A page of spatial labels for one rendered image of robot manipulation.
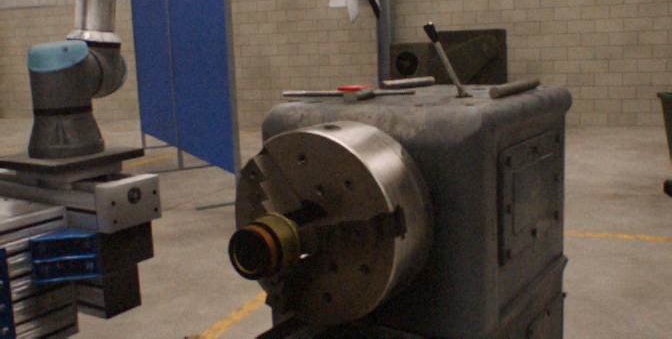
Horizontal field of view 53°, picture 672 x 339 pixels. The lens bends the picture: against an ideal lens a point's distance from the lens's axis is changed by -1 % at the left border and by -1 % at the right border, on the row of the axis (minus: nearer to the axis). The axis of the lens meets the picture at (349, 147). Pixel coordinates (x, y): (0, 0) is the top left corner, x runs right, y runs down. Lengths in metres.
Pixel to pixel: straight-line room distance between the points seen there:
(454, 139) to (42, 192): 0.85
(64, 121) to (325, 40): 10.64
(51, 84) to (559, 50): 9.85
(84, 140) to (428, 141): 0.72
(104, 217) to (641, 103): 9.97
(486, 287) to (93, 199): 0.75
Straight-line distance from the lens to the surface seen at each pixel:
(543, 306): 1.54
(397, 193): 1.00
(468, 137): 1.08
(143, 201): 1.41
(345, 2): 1.39
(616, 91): 10.89
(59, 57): 1.46
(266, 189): 1.03
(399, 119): 1.15
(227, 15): 5.93
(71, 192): 1.43
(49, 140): 1.47
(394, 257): 1.00
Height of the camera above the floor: 1.37
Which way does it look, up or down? 9 degrees down
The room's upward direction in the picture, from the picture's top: 2 degrees counter-clockwise
